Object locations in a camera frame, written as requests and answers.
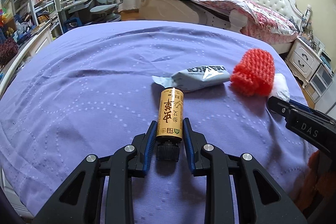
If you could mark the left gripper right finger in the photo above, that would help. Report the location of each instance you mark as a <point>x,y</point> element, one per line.
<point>227,184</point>

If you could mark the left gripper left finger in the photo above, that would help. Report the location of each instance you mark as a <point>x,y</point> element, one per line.
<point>132,160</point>

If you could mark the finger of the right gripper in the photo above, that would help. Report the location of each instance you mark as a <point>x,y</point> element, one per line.
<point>278,106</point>
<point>303,107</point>

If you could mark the red foam net sleeve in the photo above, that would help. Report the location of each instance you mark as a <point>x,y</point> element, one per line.
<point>254,74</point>

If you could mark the yellow label bottle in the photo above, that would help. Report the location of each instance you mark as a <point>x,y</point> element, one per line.
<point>170,125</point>

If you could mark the white milk powder packet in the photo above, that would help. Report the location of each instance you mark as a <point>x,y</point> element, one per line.
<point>195,78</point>

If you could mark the clear plastic drawer unit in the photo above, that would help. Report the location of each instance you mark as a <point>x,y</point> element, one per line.
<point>320,81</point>

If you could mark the white nightstand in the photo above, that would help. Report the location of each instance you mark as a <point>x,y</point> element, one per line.
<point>303,61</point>

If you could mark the pink floral quilt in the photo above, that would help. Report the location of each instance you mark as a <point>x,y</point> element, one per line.
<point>248,17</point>

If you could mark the purple tablecloth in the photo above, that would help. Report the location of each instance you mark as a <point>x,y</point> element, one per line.
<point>91,92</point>

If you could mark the light blue desk chair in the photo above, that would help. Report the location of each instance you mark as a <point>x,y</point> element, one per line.
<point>106,11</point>

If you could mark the dark red fluffy duster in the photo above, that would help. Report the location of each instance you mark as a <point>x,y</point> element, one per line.
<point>8,50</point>

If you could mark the white study desk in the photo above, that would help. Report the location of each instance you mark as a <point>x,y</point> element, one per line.
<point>63,8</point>

